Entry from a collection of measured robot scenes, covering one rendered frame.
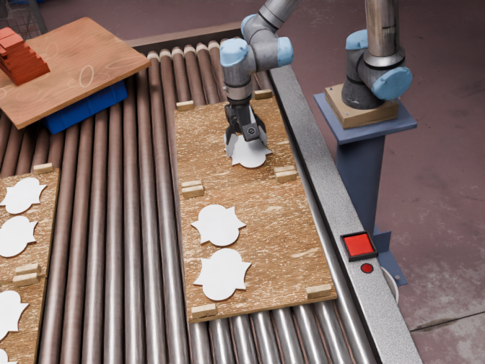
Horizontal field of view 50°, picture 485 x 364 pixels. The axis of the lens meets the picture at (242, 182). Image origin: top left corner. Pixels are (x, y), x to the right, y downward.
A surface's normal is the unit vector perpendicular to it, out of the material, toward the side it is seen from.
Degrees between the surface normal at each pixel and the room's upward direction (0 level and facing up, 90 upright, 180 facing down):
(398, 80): 96
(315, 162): 0
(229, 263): 0
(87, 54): 0
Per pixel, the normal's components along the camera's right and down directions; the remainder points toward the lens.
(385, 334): -0.10, -0.71
